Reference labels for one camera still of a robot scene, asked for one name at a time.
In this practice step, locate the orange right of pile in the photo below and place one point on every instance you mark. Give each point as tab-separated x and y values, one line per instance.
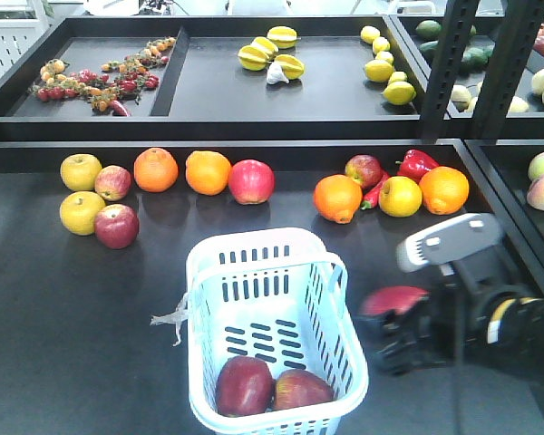
444	189

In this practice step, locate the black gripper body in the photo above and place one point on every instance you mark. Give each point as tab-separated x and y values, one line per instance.
437	330

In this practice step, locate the red apple bottom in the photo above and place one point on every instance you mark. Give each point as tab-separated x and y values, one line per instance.
397	298

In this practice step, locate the orange far left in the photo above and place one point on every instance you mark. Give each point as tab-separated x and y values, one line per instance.
155	170

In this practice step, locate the small red apple left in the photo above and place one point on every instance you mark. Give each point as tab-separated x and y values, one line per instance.
113	183

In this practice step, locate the cherry tomato vine pile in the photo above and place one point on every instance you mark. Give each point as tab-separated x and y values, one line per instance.
107	90

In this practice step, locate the orange of pile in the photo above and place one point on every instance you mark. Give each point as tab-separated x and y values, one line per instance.
337	198
444	189

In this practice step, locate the small red chili pepper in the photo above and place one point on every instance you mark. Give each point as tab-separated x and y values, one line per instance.
371	198

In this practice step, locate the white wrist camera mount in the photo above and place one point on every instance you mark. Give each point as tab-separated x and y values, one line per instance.
453	239

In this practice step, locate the orange left of pile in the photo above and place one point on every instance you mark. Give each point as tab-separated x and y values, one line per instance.
337	198

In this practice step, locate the yellow apple lower left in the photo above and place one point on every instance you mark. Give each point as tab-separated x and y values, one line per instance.
78	211

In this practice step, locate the yellow apple upper left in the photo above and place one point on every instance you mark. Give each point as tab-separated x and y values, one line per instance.
79	171

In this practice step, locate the white garlic bulb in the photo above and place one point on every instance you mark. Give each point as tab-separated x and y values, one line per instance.
275	74

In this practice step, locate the red apple beside oranges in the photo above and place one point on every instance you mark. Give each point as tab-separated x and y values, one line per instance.
251	182

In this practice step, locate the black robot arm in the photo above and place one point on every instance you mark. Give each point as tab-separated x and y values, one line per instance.
513	341

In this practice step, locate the orange next to apple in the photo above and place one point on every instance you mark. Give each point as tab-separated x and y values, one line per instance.
207	172

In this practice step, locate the light blue plastic basket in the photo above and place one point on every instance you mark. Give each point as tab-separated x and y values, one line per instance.
278	295

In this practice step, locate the dark red apple in pile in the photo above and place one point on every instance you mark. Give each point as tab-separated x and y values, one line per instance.
364	169

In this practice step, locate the dark red apple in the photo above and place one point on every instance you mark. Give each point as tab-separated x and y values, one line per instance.
364	169
245	387

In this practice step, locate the red bell pepper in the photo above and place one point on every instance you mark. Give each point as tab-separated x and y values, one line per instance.
415	165

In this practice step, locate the black wooden fruit stand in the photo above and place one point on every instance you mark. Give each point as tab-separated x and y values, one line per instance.
78	352

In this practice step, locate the red apple lower left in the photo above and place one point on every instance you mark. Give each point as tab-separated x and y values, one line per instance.
116	226

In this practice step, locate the dark red apple corner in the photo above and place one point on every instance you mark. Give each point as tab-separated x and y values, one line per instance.
299	388

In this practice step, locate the yellow apple in pile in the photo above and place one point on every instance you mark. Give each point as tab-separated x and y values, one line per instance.
400	197

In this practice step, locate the dark red apple front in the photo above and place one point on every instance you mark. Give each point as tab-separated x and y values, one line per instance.
245	387

